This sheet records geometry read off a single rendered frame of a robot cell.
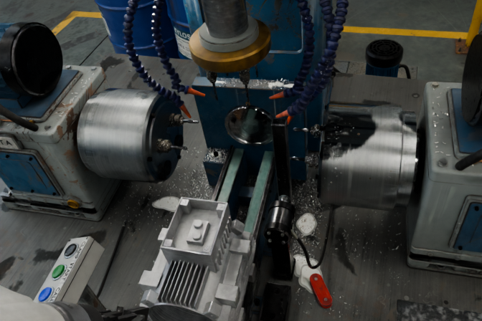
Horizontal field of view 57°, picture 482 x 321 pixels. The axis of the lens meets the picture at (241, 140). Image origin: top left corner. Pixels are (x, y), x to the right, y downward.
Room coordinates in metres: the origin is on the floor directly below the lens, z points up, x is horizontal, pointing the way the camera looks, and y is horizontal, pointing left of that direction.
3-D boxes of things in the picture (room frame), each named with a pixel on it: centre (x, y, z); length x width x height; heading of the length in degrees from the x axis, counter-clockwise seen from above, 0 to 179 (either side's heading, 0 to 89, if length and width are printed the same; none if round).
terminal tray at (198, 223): (0.51, 0.11, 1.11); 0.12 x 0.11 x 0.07; 159
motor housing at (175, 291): (0.47, 0.13, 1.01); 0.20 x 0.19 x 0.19; 159
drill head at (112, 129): (0.93, 0.33, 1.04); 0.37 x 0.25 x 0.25; 69
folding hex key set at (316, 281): (0.50, -0.13, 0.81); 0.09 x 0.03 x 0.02; 10
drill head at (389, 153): (0.69, -0.31, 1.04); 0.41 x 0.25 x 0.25; 69
